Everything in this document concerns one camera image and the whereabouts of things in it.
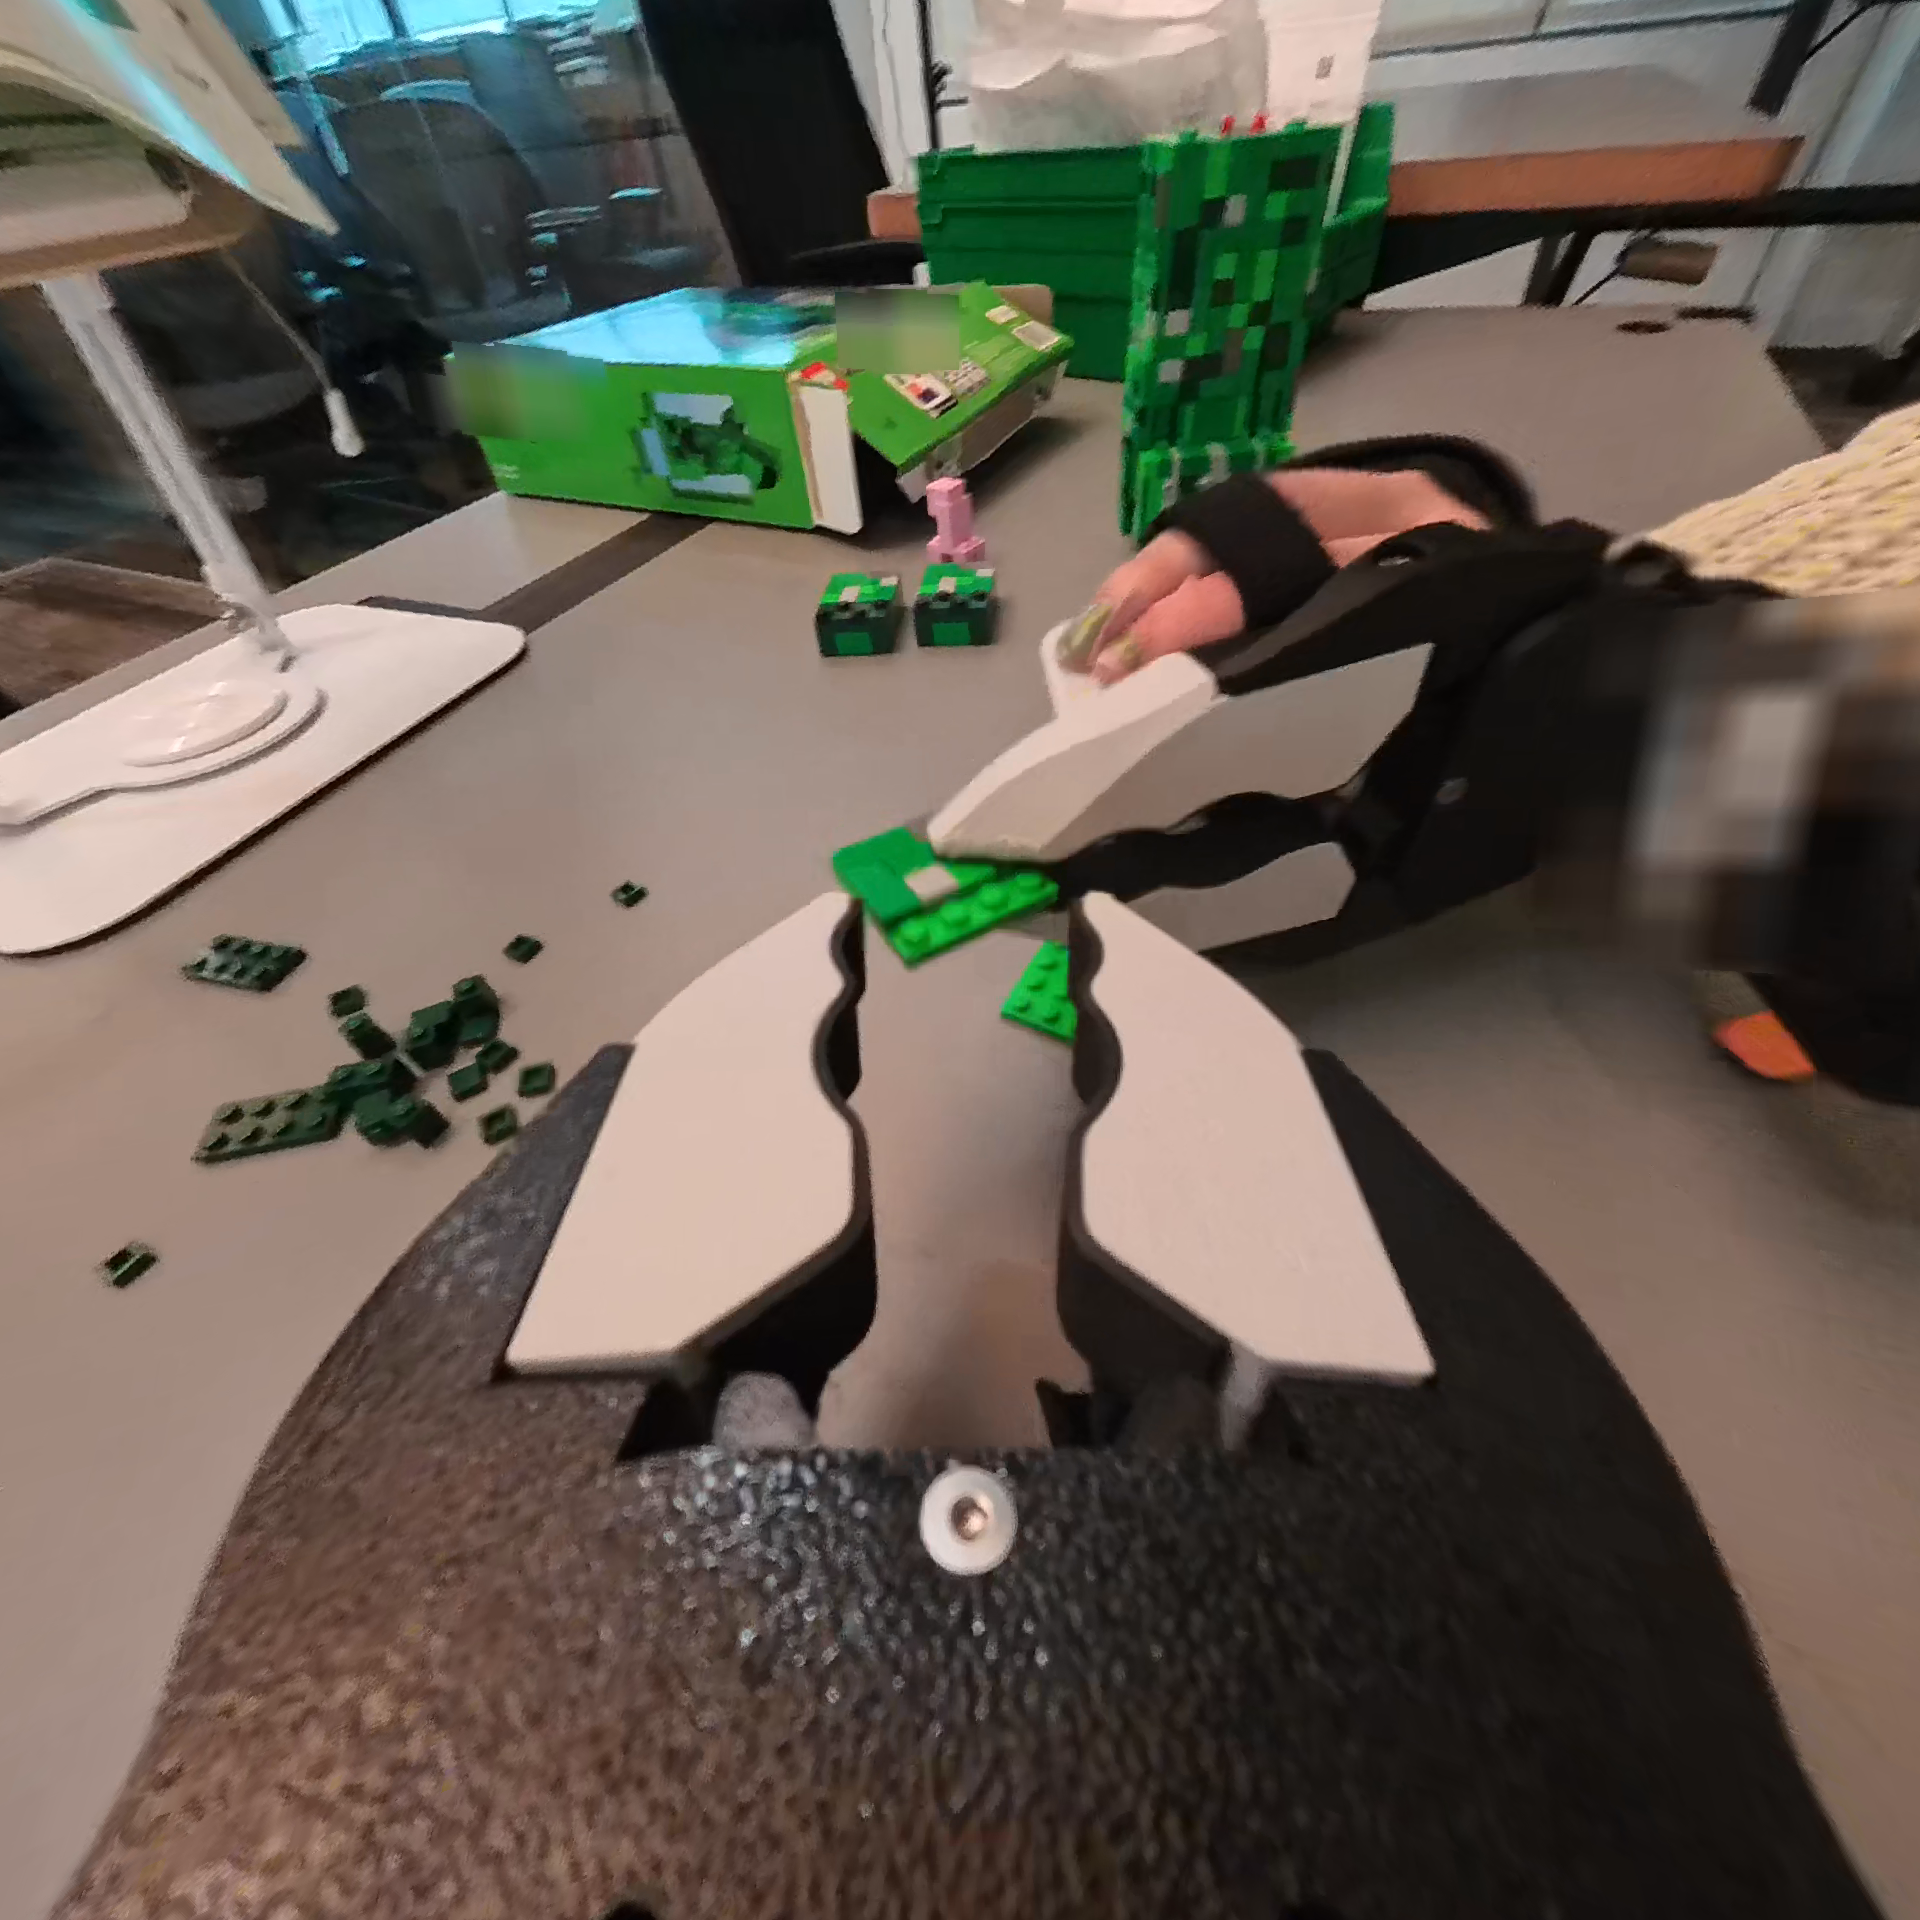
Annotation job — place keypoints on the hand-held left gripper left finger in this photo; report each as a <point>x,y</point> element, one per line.
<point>704,1171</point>

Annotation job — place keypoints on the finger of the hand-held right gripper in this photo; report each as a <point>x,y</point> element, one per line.
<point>1156,757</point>
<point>1277,902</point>

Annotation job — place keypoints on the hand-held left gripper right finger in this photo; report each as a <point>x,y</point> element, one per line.
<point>1244,1186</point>

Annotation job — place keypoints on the bright green lego plate assembly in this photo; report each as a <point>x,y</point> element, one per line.
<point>962,911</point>

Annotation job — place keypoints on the person's right forearm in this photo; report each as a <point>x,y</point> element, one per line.
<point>1800,510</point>

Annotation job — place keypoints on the small green lego cube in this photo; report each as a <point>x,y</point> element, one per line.
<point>858,619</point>
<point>957,609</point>

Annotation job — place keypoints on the pink lego pig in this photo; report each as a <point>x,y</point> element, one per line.
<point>955,518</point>

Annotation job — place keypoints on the scattered dark green lego pieces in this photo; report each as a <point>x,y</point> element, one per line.
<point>399,1081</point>

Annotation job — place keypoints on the built green blocky lego figure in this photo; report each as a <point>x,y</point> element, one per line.
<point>1214,300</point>

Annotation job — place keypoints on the dark green lego plate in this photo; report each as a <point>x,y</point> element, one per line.
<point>243,964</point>

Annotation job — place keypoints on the green lego set box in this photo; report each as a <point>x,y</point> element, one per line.
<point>587,474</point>

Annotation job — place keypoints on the person's right hand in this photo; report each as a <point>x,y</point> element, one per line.
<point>1184,609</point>

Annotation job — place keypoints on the orange brick separator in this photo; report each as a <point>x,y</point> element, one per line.
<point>1763,1046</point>

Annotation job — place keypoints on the green plastic crates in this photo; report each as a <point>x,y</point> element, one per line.
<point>1020,255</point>

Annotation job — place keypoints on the wooden background table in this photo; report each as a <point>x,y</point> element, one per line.
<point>1590,172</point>

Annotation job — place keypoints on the white desk lamp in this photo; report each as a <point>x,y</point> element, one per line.
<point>375,676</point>

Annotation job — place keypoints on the white paper bag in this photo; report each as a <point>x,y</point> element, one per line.
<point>1110,60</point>

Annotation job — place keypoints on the black office chair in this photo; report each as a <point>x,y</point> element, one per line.
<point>750,135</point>

